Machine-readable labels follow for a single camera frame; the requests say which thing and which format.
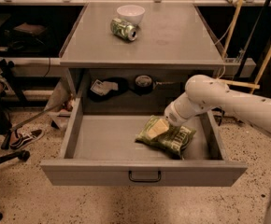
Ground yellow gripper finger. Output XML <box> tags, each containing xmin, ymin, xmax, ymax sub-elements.
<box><xmin>147</xmin><ymin>119</ymin><xmax>169</xmax><ymax>139</ymax></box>

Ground green jalapeno chip bag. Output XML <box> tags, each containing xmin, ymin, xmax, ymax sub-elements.
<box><xmin>135</xmin><ymin>116</ymin><xmax>196</xmax><ymax>159</ymax></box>

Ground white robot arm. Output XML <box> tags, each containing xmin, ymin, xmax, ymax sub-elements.
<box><xmin>148</xmin><ymin>75</ymin><xmax>271</xmax><ymax>224</ymax></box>

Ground grey open drawer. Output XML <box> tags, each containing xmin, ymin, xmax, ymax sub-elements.
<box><xmin>39</xmin><ymin>69</ymin><xmax>248</xmax><ymax>188</ymax></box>

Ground grey cabinet counter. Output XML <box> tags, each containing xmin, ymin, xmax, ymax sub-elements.
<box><xmin>60</xmin><ymin>1</ymin><xmax>224</xmax><ymax>70</ymax></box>

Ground green soda can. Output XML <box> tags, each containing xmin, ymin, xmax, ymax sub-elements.
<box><xmin>110</xmin><ymin>18</ymin><xmax>137</xmax><ymax>41</ymax></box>

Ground white bowl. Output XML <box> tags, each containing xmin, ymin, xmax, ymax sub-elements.
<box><xmin>117</xmin><ymin>5</ymin><xmax>145</xmax><ymax>26</ymax></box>

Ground black white sneaker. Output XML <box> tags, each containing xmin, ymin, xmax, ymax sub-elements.
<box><xmin>9</xmin><ymin>129</ymin><xmax>44</xmax><ymax>150</ymax></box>

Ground black chair caster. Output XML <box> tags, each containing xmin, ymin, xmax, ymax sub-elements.
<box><xmin>0</xmin><ymin>150</ymin><xmax>30</xmax><ymax>164</ymax></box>

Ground brown box on shelf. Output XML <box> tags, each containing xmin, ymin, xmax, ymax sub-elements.
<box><xmin>13</xmin><ymin>22</ymin><xmax>47</xmax><ymax>36</ymax></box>

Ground black drawer handle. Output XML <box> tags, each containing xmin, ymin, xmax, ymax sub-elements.
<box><xmin>128</xmin><ymin>171</ymin><xmax>162</xmax><ymax>183</ymax></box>

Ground wooden frame stand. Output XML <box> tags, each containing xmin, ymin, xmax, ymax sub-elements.
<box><xmin>213</xmin><ymin>0</ymin><xmax>271</xmax><ymax>95</ymax></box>

